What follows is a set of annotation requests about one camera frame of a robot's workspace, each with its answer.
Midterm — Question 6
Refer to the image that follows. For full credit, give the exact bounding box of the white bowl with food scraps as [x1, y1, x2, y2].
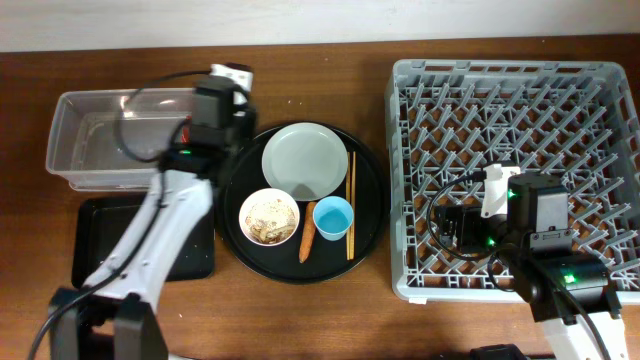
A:
[238, 188, 301, 247]

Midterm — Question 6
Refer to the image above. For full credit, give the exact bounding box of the light blue plastic cup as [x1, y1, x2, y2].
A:
[313, 196, 349, 241]

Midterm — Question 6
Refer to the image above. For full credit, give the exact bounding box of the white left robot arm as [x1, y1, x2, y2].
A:
[28, 70, 257, 359]

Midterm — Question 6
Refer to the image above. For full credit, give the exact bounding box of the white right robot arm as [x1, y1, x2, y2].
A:
[426, 173, 629, 359]

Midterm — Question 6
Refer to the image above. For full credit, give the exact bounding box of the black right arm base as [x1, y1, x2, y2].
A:
[470, 344, 528, 360]

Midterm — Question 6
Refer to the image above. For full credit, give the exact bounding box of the clear plastic waste bin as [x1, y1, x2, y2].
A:
[46, 88, 192, 191]

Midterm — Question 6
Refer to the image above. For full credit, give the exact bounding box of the grey dishwasher rack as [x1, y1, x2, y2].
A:
[385, 59, 639, 305]

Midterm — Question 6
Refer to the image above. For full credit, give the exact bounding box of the grey round plate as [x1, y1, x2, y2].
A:
[261, 122, 347, 201]

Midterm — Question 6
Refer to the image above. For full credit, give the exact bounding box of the orange carrot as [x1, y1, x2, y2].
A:
[298, 202, 317, 263]

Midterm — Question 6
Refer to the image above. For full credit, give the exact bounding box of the wooden chopstick right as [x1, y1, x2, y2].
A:
[349, 152, 356, 260]

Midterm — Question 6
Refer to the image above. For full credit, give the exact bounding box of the wooden chopstick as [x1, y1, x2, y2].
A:
[349, 152, 356, 260]
[345, 152, 352, 260]

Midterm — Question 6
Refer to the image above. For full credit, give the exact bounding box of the wooden chopstick left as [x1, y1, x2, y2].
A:
[345, 152, 352, 260]

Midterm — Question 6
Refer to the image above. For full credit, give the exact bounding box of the round black serving tray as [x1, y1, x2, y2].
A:
[214, 125, 390, 284]

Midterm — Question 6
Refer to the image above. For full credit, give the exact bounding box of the black rectangular tray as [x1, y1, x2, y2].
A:
[71, 193, 215, 289]

